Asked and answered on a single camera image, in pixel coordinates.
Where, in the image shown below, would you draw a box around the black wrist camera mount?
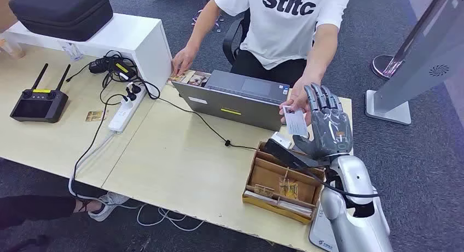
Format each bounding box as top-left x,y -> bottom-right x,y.
264,138 -> 329,170

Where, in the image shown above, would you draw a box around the person's leg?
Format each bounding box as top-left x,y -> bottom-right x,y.
0,195 -> 104,232

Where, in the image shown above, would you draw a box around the white flat device with logo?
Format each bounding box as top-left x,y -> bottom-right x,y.
308,202 -> 340,252

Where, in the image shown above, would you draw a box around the black power adapter yellow label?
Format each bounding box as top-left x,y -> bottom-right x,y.
88,56 -> 138,81

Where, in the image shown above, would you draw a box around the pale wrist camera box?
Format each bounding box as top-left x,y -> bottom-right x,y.
271,132 -> 293,150

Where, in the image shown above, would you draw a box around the black zip carrying case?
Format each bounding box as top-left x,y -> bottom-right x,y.
8,0 -> 114,43

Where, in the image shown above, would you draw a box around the chrome chair base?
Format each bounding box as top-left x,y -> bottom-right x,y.
191,0 -> 225,33

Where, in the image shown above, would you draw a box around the white sneaker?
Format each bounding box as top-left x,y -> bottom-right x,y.
88,191 -> 130,222

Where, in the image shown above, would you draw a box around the white power strip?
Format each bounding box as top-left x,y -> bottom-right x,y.
107,86 -> 147,134

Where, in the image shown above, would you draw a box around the grey laptop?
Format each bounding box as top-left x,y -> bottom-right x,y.
171,69 -> 291,132

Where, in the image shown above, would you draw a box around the white ID card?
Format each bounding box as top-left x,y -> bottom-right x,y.
282,105 -> 309,137

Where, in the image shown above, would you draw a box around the translucent plastic cup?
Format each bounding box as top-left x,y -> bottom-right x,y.
0,36 -> 26,60

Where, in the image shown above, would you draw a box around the white plug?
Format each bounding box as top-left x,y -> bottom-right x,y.
120,94 -> 135,110

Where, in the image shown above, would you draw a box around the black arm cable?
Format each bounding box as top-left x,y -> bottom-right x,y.
300,166 -> 380,200

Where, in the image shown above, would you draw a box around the patterned gold room key card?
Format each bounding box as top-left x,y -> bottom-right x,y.
278,177 -> 299,201

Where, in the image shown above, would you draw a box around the black plug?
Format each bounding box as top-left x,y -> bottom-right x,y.
125,83 -> 142,102

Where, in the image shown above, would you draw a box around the wooden compartment box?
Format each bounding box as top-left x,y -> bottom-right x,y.
241,141 -> 326,225

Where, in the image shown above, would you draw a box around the person's left hand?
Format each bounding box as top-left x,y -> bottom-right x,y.
279,77 -> 317,126

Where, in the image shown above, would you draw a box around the clear plastic bottle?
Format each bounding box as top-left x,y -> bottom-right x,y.
59,40 -> 84,62

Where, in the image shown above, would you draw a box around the white desk shelf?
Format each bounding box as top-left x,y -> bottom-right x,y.
3,13 -> 173,96

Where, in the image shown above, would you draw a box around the white power strip cable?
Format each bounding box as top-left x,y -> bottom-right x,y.
68,131 -> 206,232

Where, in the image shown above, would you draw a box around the grey kiosk stand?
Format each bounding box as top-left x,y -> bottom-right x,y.
364,0 -> 464,126

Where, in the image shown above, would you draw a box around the black remote controller with antennas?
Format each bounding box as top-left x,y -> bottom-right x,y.
9,63 -> 72,124

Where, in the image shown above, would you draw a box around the chrome stanchion base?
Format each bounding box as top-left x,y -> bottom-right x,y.
371,54 -> 404,80

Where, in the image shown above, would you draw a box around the person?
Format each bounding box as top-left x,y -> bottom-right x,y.
171,0 -> 354,126

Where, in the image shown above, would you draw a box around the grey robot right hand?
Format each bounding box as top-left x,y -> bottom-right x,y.
293,83 -> 354,161

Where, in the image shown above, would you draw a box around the stack of white cards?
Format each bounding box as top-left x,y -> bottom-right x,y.
244,190 -> 314,218

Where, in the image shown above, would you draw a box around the person's right hand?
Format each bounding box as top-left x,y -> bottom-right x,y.
171,46 -> 198,77

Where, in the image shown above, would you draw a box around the black laptop power cable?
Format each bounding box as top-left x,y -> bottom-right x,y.
144,81 -> 259,151

